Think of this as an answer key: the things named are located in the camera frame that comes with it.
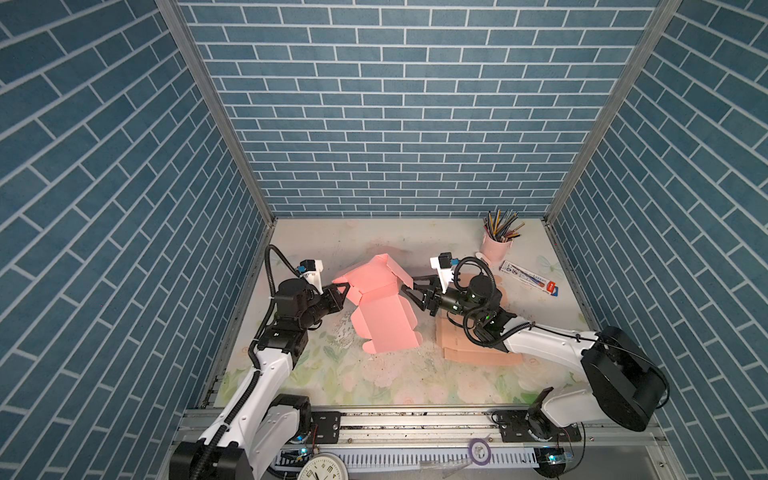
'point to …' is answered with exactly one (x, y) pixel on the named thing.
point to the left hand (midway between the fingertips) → (351, 285)
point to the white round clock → (323, 466)
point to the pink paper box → (384, 316)
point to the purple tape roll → (479, 451)
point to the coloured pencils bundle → (500, 225)
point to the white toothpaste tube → (528, 277)
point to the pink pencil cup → (493, 250)
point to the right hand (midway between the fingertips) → (403, 283)
